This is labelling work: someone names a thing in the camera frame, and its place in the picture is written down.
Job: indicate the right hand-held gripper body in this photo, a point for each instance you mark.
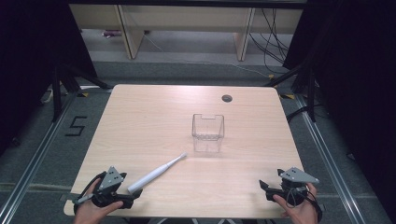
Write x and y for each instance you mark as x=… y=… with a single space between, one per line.
x=295 y=183

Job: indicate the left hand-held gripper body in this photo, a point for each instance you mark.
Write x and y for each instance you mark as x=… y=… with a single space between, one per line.
x=109 y=182

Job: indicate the white electric toothbrush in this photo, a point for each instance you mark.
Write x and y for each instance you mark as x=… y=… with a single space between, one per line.
x=152 y=174

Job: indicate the clear plastic container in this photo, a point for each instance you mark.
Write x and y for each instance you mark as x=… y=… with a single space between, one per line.
x=208 y=137

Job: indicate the person's right hand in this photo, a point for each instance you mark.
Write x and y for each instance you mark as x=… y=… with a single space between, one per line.
x=300 y=214

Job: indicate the person's left hand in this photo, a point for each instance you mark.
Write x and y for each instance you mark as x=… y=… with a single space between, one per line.
x=88 y=211

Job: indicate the black metal stand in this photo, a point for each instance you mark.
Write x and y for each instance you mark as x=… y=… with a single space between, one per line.
x=57 y=93
x=310 y=93

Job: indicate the black curtain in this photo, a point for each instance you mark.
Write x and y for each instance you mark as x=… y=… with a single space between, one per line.
x=34 y=62
x=358 y=77

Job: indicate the pink object under desk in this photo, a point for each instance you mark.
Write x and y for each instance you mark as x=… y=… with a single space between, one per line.
x=111 y=33

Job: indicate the metal floor rail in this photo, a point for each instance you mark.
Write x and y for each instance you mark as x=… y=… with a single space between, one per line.
x=327 y=155
x=34 y=161

